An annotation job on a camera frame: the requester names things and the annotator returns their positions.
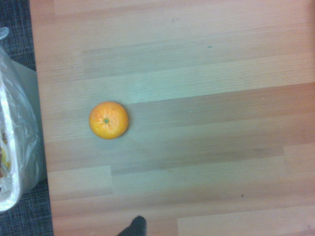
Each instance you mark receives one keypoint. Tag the orange tangerine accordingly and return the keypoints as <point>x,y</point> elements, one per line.
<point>108,120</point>

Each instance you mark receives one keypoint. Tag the white plastic trash bin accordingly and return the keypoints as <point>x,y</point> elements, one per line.
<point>22,123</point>

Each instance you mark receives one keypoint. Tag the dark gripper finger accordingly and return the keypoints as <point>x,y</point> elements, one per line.
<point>136,227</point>

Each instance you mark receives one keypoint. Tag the wooden coffee table black legs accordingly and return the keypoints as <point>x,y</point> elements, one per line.
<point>197,147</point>

